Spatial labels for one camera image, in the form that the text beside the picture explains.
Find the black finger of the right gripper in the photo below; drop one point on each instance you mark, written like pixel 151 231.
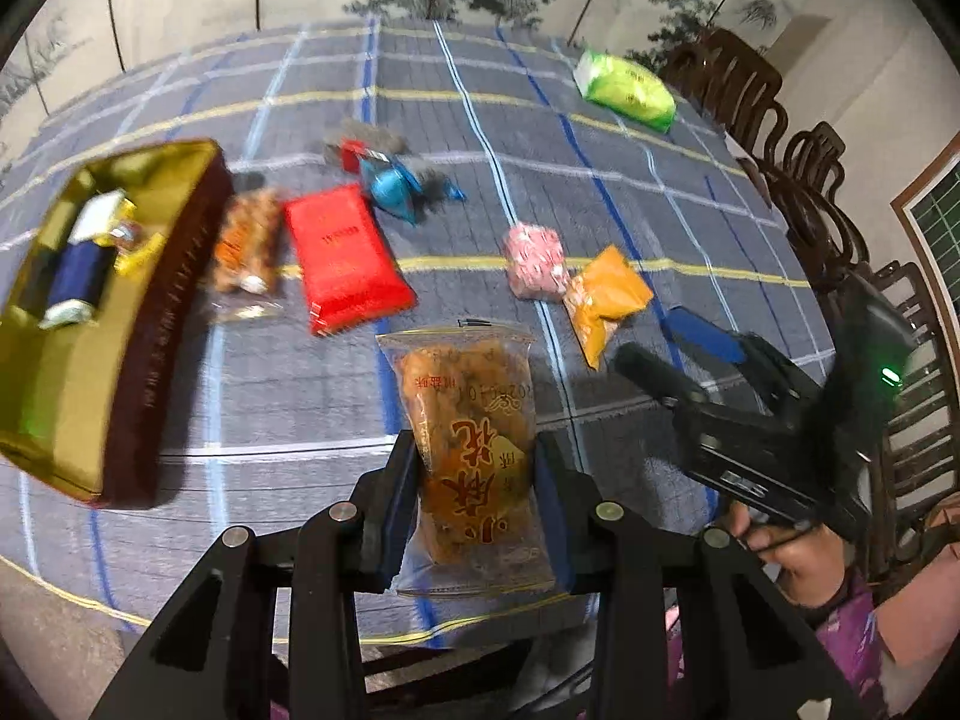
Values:
pixel 666 384

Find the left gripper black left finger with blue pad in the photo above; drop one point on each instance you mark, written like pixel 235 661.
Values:
pixel 386 500

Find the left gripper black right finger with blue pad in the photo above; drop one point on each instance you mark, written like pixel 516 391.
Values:
pixel 567 501

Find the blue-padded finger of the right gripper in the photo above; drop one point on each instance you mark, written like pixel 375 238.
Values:
pixel 686 325

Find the orange yellow snack bag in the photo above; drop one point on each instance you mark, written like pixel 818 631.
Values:
pixel 599 298

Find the fried twist snack bag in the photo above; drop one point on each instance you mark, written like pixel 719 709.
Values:
pixel 468 396

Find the pink patterned snack pack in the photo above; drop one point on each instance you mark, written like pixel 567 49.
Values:
pixel 535 262

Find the red snack packet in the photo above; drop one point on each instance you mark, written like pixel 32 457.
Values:
pixel 348 273

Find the orange peanut snack bag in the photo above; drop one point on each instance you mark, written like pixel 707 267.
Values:
pixel 243 274

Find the blue candy packet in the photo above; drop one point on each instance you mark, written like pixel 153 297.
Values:
pixel 403 186

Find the dark seeds bag red label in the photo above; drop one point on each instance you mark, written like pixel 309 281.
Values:
pixel 351 141

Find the person's right hand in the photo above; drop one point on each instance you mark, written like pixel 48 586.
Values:
pixel 812 564

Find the dark wooden chair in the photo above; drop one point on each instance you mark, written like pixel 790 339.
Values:
pixel 802 188
pixel 728 80
pixel 906 387

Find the green tissue pack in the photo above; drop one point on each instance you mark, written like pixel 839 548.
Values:
pixel 626 88

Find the green framed window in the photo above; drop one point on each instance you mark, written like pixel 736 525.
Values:
pixel 928 211

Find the blue plaid tablecloth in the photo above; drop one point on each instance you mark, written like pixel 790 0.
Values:
pixel 269 423

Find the gold red tin box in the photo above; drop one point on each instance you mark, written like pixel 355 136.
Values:
pixel 84 390

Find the yellow gold packet in box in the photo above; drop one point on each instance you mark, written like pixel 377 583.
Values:
pixel 129 261

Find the dark blue packet in box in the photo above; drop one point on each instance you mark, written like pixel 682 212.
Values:
pixel 82 274

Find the white packet in box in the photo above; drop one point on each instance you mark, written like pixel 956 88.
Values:
pixel 99 216

